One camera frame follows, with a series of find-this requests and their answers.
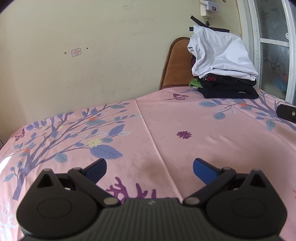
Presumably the pink floral bed sheet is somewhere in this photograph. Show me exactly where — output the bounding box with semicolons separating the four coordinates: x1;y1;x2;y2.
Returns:
0;85;296;241

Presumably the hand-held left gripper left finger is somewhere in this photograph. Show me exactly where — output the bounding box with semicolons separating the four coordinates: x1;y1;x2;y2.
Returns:
37;158;121;207

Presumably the white wall power strip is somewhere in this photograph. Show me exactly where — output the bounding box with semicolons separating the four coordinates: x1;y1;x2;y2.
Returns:
199;0;220;17

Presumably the green cloth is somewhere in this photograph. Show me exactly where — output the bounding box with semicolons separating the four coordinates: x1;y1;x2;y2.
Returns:
189;79;204;89

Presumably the black tape strip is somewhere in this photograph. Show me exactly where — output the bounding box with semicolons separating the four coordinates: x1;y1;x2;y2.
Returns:
190;15;209;26
189;26;231;33

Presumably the white framed frosted window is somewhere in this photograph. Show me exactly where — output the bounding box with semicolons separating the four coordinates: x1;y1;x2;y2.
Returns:
240;0;296;105

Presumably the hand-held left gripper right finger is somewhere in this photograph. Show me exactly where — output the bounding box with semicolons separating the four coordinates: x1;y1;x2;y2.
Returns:
182;158;270;207

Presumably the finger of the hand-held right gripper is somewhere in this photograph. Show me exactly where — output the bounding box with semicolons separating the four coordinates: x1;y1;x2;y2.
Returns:
276;104;296;121

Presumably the white printed t-shirt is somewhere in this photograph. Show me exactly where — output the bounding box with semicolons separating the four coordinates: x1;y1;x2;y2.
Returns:
187;24;259;82

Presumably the black red patterned garment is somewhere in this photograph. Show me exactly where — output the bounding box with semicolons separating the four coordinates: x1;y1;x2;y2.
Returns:
190;55;218;82

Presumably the plain black garment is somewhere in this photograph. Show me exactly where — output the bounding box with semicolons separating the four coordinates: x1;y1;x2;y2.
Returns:
200;77;260;100

